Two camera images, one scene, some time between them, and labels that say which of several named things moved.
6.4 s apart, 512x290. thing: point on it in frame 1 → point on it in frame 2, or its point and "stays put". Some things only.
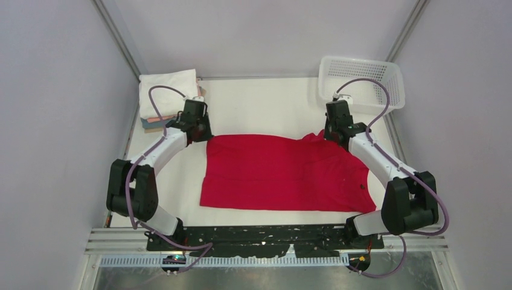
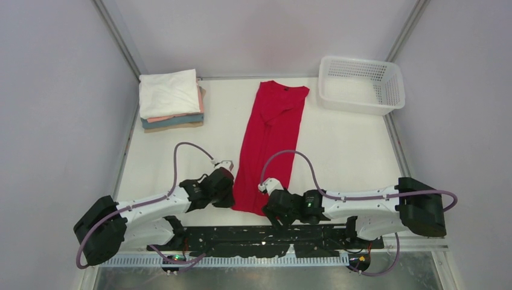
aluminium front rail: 127,248 stays put
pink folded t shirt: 156,119 stays put
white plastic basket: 334,72 stays put
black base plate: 309,240 stays put
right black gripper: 331,133 → 274,206
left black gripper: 198,130 → 223,190
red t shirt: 284,173 → 273,126
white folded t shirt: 166,102 stays put
